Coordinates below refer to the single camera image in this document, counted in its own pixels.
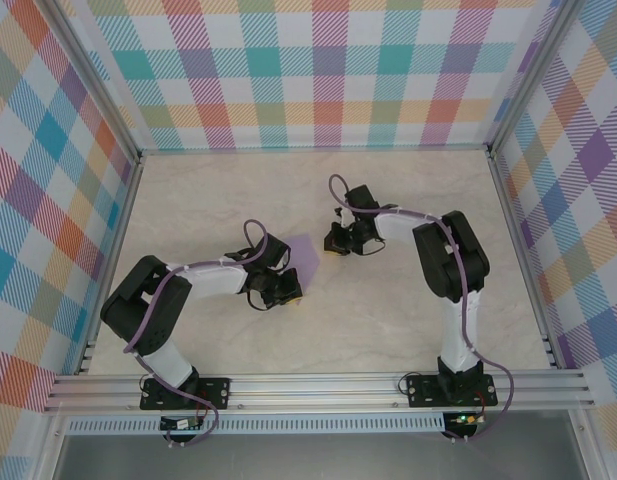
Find right side aluminium rail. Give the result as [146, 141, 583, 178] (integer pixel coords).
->
[486, 149, 565, 372]

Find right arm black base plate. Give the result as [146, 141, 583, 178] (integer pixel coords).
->
[405, 372, 499, 409]

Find grey metal panel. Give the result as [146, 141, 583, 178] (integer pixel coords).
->
[52, 433, 589, 480]

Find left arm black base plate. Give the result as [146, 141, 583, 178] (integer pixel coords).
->
[139, 377, 233, 412]

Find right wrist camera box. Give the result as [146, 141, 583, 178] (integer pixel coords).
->
[344, 184, 383, 217]

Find left aluminium frame post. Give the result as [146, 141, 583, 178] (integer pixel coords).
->
[42, 0, 143, 164]

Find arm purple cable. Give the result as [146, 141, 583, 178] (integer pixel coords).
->
[122, 219, 269, 450]
[327, 173, 517, 444]

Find perforated metal cable tray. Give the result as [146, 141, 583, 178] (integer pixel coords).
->
[62, 412, 447, 437]

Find aluminium frame post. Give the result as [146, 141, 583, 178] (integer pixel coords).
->
[42, 0, 143, 164]
[486, 0, 585, 157]

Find right aluminium frame post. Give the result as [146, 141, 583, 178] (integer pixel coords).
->
[486, 0, 585, 157]

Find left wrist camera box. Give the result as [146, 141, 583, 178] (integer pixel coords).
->
[261, 233, 293, 270]

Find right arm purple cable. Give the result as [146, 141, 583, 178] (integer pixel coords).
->
[327, 173, 517, 444]

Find aluminium mounting rail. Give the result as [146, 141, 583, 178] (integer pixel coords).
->
[42, 370, 597, 415]

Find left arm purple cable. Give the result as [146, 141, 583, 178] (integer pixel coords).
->
[122, 219, 269, 450]

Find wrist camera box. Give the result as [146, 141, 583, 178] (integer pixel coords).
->
[344, 184, 383, 217]
[261, 233, 293, 270]

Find purple paper sheet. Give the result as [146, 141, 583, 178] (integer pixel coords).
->
[285, 233, 322, 296]

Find left side aluminium rail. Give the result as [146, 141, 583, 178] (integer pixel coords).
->
[76, 152, 145, 377]

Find aluminium rail along checked wall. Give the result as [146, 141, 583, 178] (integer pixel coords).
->
[137, 143, 494, 154]

